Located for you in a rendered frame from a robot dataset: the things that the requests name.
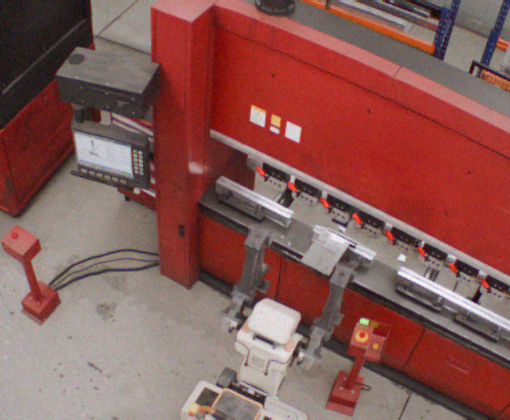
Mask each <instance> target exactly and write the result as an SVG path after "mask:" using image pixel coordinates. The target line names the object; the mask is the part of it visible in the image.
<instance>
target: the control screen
mask: <svg viewBox="0 0 510 420"><path fill-rule="evenodd" d="M74 133H75V144H76V149H77V154H78V160H79V162H80V163H83V164H86V165H90V166H93V167H96V168H100V169H104V170H107V171H110V172H113V173H117V174H119V173H121V174H124V175H128V176H131V177H132V167H131V156H130V145H128V144H125V143H122V142H118V141H115V140H113V141H111V140H107V139H104V138H101V137H97V136H93V135H90V134H87V133H84V134H83V133H80V132H77V131H74ZM87 156H89V157H92V158H93V160H90V159H88V157H87Z"/></svg>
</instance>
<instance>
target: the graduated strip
mask: <svg viewBox="0 0 510 420"><path fill-rule="evenodd" d="M210 134H212V135H214V136H216V135H217V137H218V136H219V138H220V137H221V139H222V138H223V140H225V141H227V142H229V143H231V144H234V145H236V146H238V147H240V148H242V149H245V150H247V151H249V152H251V153H253V154H255V155H257V156H260V157H262V158H264V159H266V160H268V161H270V162H273V163H275V164H277V165H279V166H282V167H284V168H286V169H288V170H290V171H292V173H294V174H296V175H298V176H301V177H303V178H305V179H308V180H310V181H312V182H314V183H316V184H318V185H320V186H322V187H324V188H326V189H328V190H331V191H333V192H335V193H337V195H339V196H341V197H343V198H345V199H347V200H350V201H352V202H354V203H356V204H359V205H361V206H363V207H365V208H367V209H369V210H370V211H372V212H374V213H376V214H378V215H380V216H382V217H385V218H387V219H389V220H391V221H393V222H395V223H397V224H399V225H401V226H403V227H404V228H406V229H408V230H411V231H413V232H415V233H417V234H419V235H420V236H422V237H424V238H426V239H428V240H430V241H432V242H433V243H436V244H438V245H440V246H442V247H443V248H445V249H447V250H449V251H451V252H452V253H454V254H456V255H458V256H459V255H460V256H462V257H464V258H466V259H468V260H469V261H471V262H473V263H474V264H476V265H478V266H480V267H481V268H483V269H484V268H486V269H487V270H489V271H491V272H493V273H494V274H496V275H498V276H499V277H501V278H504V279H506V280H509V281H510V276H508V275H506V276H505V275H504V274H502V273H500V272H499V271H497V270H495V269H494V268H492V267H490V266H487V265H484V264H482V263H481V262H479V261H477V260H475V259H474V258H472V257H470V256H468V255H467V254H465V253H462V252H459V251H457V250H455V249H453V248H452V247H450V246H448V245H446V244H444V243H443V242H440V241H438V240H436V239H434V238H433V237H431V236H429V235H427V234H425V233H423V232H421V231H420V230H417V229H415V228H413V227H411V226H409V225H407V224H405V223H404V222H402V221H400V220H398V219H396V218H393V217H391V216H389V215H387V214H385V213H383V212H381V211H379V210H377V209H375V208H373V207H371V206H369V205H367V204H365V203H363V202H361V201H359V200H357V199H355V198H353V197H351V196H348V195H346V194H343V192H341V191H339V190H337V189H335V188H333V187H331V186H329V185H327V184H325V183H323V182H321V181H318V180H316V179H314V178H312V177H310V176H308V175H305V174H303V173H301V172H299V170H297V169H295V168H292V167H290V166H288V165H286V164H284V163H281V162H279V161H277V160H275V159H273V158H271V157H269V156H266V155H264V154H262V153H260V152H257V151H255V150H253V149H251V148H249V147H247V146H245V145H243V144H240V142H239V143H238V141H236V140H234V139H232V138H229V137H227V136H225V135H223V134H221V133H219V132H217V131H214V130H212V129H210Z"/></svg>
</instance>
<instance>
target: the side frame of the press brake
mask: <svg viewBox="0 0 510 420"><path fill-rule="evenodd" d="M218 1H219V0H158V1H157V2H156V3H155V4H154V5H152V6H151V17H150V24H151V39H150V40H151V57H152V61H151V62H155V63H159V64H160V67H159V69H160V84H159V93H158V95H157V97H156V98H155V100H154V102H153V104H152V109H153V120H152V126H153V145H154V163H155V170H154V181H155V200H156V218H157V237H158V255H160V274H161V275H163V276H166V277H167V278H169V279H171V280H173V281H175V282H176V283H178V284H180V285H182V286H184V287H185V288H186V289H188V290H189V289H190V288H191V287H192V285H193V284H194V283H195V282H196V280H197V279H198V275H199V274H200V273H201V271H202V269H203V268H202V266H201V262H200V259H199V255H198V250H199V206H198V201H199V200H200V199H201V198H202V195H203V194H204V193H205V192H206V191H207V190H208V188H209V187H211V186H212V185H213V184H214V183H215V181H216V180H219V178H220V177H221V176H222V177H224V178H226V179H228V180H230V181H232V182H234V183H237V184H239V185H241V186H243V187H245V188H247V189H249V190H251V191H253V190H254V181H255V171H253V170H251V169H249V168H247V167H246V162H247V157H248V154H246V153H243V152H241V151H239V150H237V149H235V148H232V147H230V146H228V145H226V144H224V143H222V142H220V141H218V140H216V139H214V138H211V137H210V125H211V94H212V88H213V63H214V32H215V30H216V25H214V7H215V3H217V2H218Z"/></svg>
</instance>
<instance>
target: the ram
mask: <svg viewBox="0 0 510 420"><path fill-rule="evenodd" d="M251 105H252V106H255V107H257V108H260V109H262V110H264V111H266V116H265V126H262V125H259V124H256V123H254V122H252V121H250V115H251ZM272 114H273V115H275V116H277V117H280V124H279V127H278V126H276V125H274V124H271V120H272ZM286 121H288V122H291V123H293V124H296V125H298V126H300V127H302V128H301V135H300V141H299V143H297V142H295V141H293V140H291V139H289V137H287V136H284V135H285V128H286ZM271 125H272V126H274V127H276V128H278V129H279V132H278V133H277V132H275V131H272V130H270V128H271ZM210 129H212V130H214V131H217V132H219V133H221V134H223V135H225V136H227V137H229V138H232V139H234V140H236V141H238V143H239V142H240V144H243V145H245V146H247V147H249V148H251V149H253V150H255V151H257V152H260V153H262V154H264V155H266V156H269V157H271V158H273V159H275V160H277V161H279V162H281V163H284V164H286V165H288V166H290V167H292V168H295V169H297V170H299V172H301V173H303V174H305V175H308V176H310V177H312V178H314V179H316V180H318V181H321V182H323V183H325V184H327V185H329V186H331V187H333V188H335V189H337V190H339V191H341V192H343V194H346V195H348V196H351V197H353V198H355V199H357V200H359V201H361V202H363V203H365V204H367V205H369V206H371V207H373V208H375V209H377V210H379V211H381V212H383V213H385V214H387V215H389V216H391V217H393V218H396V219H398V220H400V221H402V222H404V223H405V224H407V225H409V226H411V227H413V228H415V229H417V230H420V231H421V232H423V233H425V234H427V235H429V236H431V237H433V238H434V239H436V240H438V241H440V242H443V243H444V244H446V245H448V246H450V247H452V248H453V249H455V250H457V251H459V252H462V253H465V254H467V255H468V256H470V257H472V258H474V259H475V260H477V261H479V262H481V263H482V264H484V265H487V266H490V267H492V268H494V269H495V270H497V271H499V272H500V273H502V274H504V275H505V276H506V275H508V276H510V158H509V157H507V156H505V155H503V154H501V153H499V152H497V151H495V150H493V149H491V148H489V147H487V146H485V145H483V144H481V143H478V142H477V141H475V140H472V139H470V138H469V137H466V136H464V135H462V134H460V133H458V132H456V131H453V130H451V129H449V127H447V126H445V125H443V124H440V123H438V122H436V121H435V120H432V119H430V118H428V117H425V116H423V115H421V114H419V113H417V112H415V111H412V110H410V109H409V108H408V107H405V106H403V105H401V104H398V103H397V102H395V101H392V100H390V99H388V98H385V97H383V96H381V95H378V94H376V93H374V92H371V91H370V90H369V89H367V88H365V87H362V86H360V85H358V84H355V83H353V82H351V81H348V80H346V79H344V78H341V77H339V76H337V75H334V74H332V73H330V72H327V71H325V70H323V69H320V68H318V67H316V66H313V65H311V64H309V63H306V62H304V61H302V60H300V59H297V58H295V57H293V56H290V55H288V54H286V53H283V52H281V51H279V50H276V49H274V48H272V47H268V46H266V45H264V44H261V43H259V42H254V41H252V40H250V39H247V38H245V37H243V36H240V35H238V34H236V33H234V32H231V31H227V30H224V29H222V28H221V27H218V26H216V30H215V32H214V63H213V88H212V94H211V125H210ZM210 137H211V138H214V139H216V140H218V141H220V142H222V143H224V144H226V145H228V146H230V147H232V148H235V149H237V150H239V151H241V152H243V153H246V154H248V155H250V156H252V157H254V158H256V159H259V160H261V161H263V162H265V163H267V164H269V165H271V166H273V167H276V168H278V169H280V170H283V171H285V172H287V174H289V175H291V176H293V177H295V178H297V179H299V180H301V181H303V182H305V183H309V184H311V185H313V186H315V187H317V188H319V189H321V190H323V191H325V192H327V193H329V194H331V196H333V197H335V198H338V199H340V200H342V201H344V202H346V203H349V204H351V205H353V206H355V207H357V208H359V209H361V210H363V211H365V212H367V213H370V214H371V215H373V216H375V217H377V218H379V219H381V220H383V221H385V222H387V223H389V224H391V225H393V226H395V227H398V228H400V229H402V230H403V231H405V232H407V233H409V234H411V235H413V236H415V237H417V238H419V239H420V240H422V241H424V242H427V243H429V244H431V245H432V246H434V247H436V248H438V249H440V250H442V251H443V252H445V253H447V254H449V255H451V256H453V257H455V258H459V259H460V260H462V261H464V262H466V263H467V264H469V265H471V266H473V267H474V268H476V269H478V270H480V271H481V270H482V271H484V272H486V273H487V274H489V275H491V276H492V277H494V278H496V279H498V280H501V281H503V282H505V283H507V284H509V285H510V281H509V280H506V279H504V278H501V277H499V276H498V275H496V274H494V273H493V272H491V271H489V270H487V269H486V268H484V269H483V268H481V267H480V266H478V265H476V264H474V263H473V262H471V261H469V260H468V259H466V258H464V257H462V256H460V255H459V256H458V255H456V254H454V253H452V252H451V251H449V250H447V249H445V248H443V247H442V246H440V245H438V244H436V243H433V242H432V241H430V240H428V239H426V238H424V237H422V236H420V235H419V234H417V233H415V232H413V231H411V230H408V229H406V228H404V227H403V226H401V225H399V224H397V223H395V222H393V221H391V220H389V219H387V218H385V217H382V216H380V215H378V214H376V213H374V212H372V211H370V210H369V209H367V208H365V207H363V206H361V205H359V204H356V203H354V202H352V201H350V200H347V199H345V198H343V197H341V196H339V195H337V193H335V192H333V191H331V190H328V189H326V188H324V187H322V186H320V185H318V184H316V183H314V182H312V181H310V180H308V179H305V178H303V177H301V176H298V175H296V174H294V173H292V171H290V170H288V169H286V168H284V167H282V166H279V165H277V164H275V163H273V162H270V161H268V160H266V159H264V158H262V157H260V156H257V155H255V154H253V153H251V152H249V151H247V150H245V149H242V148H240V147H238V146H236V145H234V144H231V143H229V142H227V141H225V140H223V138H222V139H221V137H220V138H219V136H218V137H217V135H216V136H214V135H212V134H210Z"/></svg>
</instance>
